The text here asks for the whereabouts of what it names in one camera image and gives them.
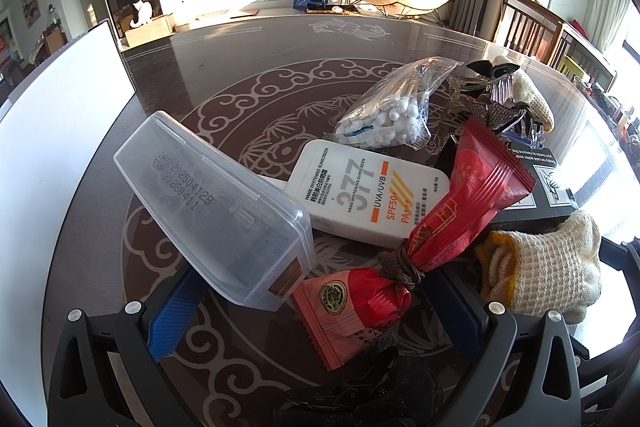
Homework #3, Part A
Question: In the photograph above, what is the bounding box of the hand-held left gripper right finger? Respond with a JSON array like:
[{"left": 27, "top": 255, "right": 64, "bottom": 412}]
[{"left": 430, "top": 264, "right": 586, "bottom": 427}]

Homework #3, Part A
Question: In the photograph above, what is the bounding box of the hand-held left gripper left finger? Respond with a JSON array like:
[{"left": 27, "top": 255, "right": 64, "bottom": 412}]
[{"left": 48, "top": 268, "right": 208, "bottom": 427}]

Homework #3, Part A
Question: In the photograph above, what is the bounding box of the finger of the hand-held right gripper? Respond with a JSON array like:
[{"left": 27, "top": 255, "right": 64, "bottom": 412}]
[{"left": 575, "top": 237, "right": 640, "bottom": 427}]

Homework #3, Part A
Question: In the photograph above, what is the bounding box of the clear plastic floss pick box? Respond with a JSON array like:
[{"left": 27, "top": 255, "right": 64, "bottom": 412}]
[{"left": 113, "top": 111, "right": 317, "bottom": 312}]

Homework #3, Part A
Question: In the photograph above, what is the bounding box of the pink red snack packet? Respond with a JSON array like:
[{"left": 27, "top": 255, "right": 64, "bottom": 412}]
[{"left": 291, "top": 268, "right": 413, "bottom": 372}]

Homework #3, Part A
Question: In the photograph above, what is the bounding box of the dark red snack packet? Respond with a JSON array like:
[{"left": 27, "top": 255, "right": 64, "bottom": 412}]
[{"left": 407, "top": 117, "right": 537, "bottom": 278}]

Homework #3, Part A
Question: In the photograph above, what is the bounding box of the cream knit glove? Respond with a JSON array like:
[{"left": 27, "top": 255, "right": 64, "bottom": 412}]
[
  {"left": 492, "top": 56, "right": 556, "bottom": 132},
  {"left": 475, "top": 209, "right": 603, "bottom": 323}
]

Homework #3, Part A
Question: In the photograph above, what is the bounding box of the black mesh cloth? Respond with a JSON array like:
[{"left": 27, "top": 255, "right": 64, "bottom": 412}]
[{"left": 285, "top": 342, "right": 446, "bottom": 427}]

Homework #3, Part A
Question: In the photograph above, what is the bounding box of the black cardboard box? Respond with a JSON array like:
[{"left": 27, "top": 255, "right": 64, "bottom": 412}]
[{"left": 437, "top": 134, "right": 581, "bottom": 233}]

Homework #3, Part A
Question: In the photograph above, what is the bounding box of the pile of small ornaments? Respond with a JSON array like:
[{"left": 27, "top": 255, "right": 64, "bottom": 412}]
[{"left": 580, "top": 77, "right": 640, "bottom": 142}]

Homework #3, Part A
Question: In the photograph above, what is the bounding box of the white sunscreen bottle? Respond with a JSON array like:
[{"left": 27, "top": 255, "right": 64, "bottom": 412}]
[{"left": 260, "top": 139, "right": 453, "bottom": 250}]

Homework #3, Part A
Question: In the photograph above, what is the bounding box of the wooden dining chair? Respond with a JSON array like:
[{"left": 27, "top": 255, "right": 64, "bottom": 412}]
[
  {"left": 492, "top": 0, "right": 566, "bottom": 68},
  {"left": 555, "top": 24, "right": 618, "bottom": 92}
]

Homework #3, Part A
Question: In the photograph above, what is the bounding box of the clear bag of cotton swabs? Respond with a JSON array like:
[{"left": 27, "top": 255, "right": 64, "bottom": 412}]
[{"left": 332, "top": 56, "right": 463, "bottom": 151}]

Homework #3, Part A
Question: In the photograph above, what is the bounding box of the metallic claw hair clip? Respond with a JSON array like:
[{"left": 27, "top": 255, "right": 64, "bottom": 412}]
[{"left": 450, "top": 74, "right": 493, "bottom": 105}]

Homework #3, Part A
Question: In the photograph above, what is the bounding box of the black hair clip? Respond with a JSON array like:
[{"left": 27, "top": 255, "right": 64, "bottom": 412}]
[{"left": 467, "top": 59, "right": 521, "bottom": 80}]

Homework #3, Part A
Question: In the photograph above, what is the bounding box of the brown hair tie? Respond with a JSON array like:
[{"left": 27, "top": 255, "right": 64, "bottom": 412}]
[{"left": 377, "top": 241, "right": 426, "bottom": 290}]

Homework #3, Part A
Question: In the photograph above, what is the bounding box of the framed wall painting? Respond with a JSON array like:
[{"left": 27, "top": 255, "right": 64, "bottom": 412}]
[{"left": 20, "top": 0, "right": 40, "bottom": 28}]

